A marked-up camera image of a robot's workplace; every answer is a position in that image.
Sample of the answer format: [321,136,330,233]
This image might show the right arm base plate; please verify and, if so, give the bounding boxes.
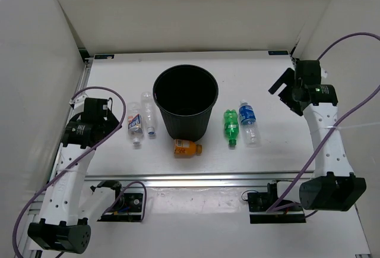
[240,181,306,225]

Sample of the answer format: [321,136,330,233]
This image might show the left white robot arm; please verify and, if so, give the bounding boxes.
[27,96,125,254]

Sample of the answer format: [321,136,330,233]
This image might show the left blue corner label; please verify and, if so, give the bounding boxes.
[94,54,115,60]

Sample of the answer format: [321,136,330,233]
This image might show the orange juice bottle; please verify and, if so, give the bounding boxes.
[174,139,202,157]

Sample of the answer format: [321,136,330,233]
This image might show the aluminium front rail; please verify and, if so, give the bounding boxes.
[85,171,297,188]

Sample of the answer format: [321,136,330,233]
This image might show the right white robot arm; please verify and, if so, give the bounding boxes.
[267,60,366,212]

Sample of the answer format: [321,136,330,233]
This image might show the green soda bottle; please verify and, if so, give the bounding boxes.
[223,109,239,148]

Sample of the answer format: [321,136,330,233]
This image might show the black plastic waste bin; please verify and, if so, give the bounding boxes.
[153,64,219,141]

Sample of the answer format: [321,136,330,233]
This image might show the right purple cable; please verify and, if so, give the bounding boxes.
[265,32,380,219]

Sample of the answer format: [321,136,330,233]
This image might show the clear bottle blue label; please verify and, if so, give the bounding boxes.
[238,100,261,147]

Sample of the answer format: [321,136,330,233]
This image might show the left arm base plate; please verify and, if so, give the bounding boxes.
[98,191,146,222]

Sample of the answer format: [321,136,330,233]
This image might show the clear empty water bottle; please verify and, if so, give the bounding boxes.
[141,92,157,137]

